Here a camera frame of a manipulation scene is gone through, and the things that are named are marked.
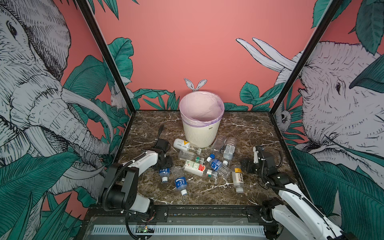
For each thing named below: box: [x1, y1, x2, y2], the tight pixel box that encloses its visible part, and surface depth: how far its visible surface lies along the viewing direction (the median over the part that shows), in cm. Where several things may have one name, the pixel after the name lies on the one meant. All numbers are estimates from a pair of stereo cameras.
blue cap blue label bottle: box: [206, 154, 232, 179], surface depth 88 cm
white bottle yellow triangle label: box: [173, 138, 202, 154], surface depth 96 cm
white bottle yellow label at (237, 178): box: [231, 164, 245, 194], surface depth 84 cm
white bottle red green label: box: [184, 159, 206, 177], surface depth 86 cm
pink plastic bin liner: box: [179, 91, 225, 128], surface depth 93 cm
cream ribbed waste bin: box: [182, 117, 223, 148], surface depth 90 cm
